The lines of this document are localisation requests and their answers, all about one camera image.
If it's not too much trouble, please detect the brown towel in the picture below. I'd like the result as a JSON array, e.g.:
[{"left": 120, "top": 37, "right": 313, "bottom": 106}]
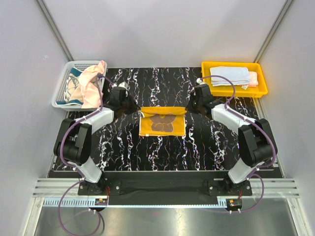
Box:
[{"left": 139, "top": 107, "right": 186, "bottom": 137}]

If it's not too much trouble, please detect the pale pink towel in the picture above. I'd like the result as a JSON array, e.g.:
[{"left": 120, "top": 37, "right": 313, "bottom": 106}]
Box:
[{"left": 78, "top": 60, "right": 105, "bottom": 109}]

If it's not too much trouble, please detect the pink rabbit towel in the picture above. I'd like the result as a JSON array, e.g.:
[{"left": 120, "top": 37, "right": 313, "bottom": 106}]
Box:
[{"left": 241, "top": 71, "right": 258, "bottom": 89}]

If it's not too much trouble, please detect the light blue white towel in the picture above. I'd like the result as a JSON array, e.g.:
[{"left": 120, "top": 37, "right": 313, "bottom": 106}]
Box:
[{"left": 210, "top": 66, "right": 250, "bottom": 87}]

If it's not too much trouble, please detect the left small connector board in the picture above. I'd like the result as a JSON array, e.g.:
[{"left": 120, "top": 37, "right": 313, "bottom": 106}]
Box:
[{"left": 95, "top": 198, "right": 108, "bottom": 206}]

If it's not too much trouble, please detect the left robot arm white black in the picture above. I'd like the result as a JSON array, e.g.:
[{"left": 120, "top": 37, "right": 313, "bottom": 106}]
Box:
[{"left": 53, "top": 82, "right": 140, "bottom": 195}]

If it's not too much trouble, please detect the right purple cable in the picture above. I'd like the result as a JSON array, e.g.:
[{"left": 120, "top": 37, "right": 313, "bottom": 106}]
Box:
[{"left": 196, "top": 75, "right": 276, "bottom": 212}]

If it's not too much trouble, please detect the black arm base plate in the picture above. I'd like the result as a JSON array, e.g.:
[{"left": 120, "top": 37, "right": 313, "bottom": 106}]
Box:
[{"left": 78, "top": 171, "right": 252, "bottom": 197}]

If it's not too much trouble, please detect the black marble pattern mat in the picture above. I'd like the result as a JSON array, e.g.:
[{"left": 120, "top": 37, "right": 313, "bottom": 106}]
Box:
[{"left": 53, "top": 67, "right": 275, "bottom": 172}]

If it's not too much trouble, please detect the purple cable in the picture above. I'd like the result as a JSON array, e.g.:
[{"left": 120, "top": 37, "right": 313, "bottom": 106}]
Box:
[
  {"left": 196, "top": 75, "right": 276, "bottom": 212},
  {"left": 58, "top": 75, "right": 119, "bottom": 234}
]

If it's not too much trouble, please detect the white perforated plastic basket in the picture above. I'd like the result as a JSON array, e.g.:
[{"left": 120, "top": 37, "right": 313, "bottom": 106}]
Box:
[{"left": 52, "top": 60, "right": 107, "bottom": 111}]

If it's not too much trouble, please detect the small connector board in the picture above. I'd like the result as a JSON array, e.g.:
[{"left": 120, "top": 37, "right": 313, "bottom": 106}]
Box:
[
  {"left": 226, "top": 199, "right": 243, "bottom": 211},
  {"left": 95, "top": 198, "right": 108, "bottom": 206}
]

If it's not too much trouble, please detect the teal patterned towel in basket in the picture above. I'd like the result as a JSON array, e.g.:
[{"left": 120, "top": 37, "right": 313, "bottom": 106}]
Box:
[{"left": 55, "top": 67, "right": 104, "bottom": 106}]

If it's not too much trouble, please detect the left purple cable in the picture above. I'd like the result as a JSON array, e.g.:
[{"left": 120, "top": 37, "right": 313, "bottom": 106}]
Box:
[{"left": 58, "top": 75, "right": 119, "bottom": 234}]

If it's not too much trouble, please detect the yellow plastic tray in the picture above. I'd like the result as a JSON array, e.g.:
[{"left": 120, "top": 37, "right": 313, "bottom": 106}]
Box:
[{"left": 201, "top": 61, "right": 268, "bottom": 98}]

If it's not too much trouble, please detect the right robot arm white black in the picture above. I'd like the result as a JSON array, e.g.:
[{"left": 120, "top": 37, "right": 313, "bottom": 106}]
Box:
[{"left": 186, "top": 78, "right": 278, "bottom": 195}]

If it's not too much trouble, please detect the right small connector board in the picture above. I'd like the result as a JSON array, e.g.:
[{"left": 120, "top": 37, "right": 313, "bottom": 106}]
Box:
[{"left": 226, "top": 199, "right": 243, "bottom": 211}]

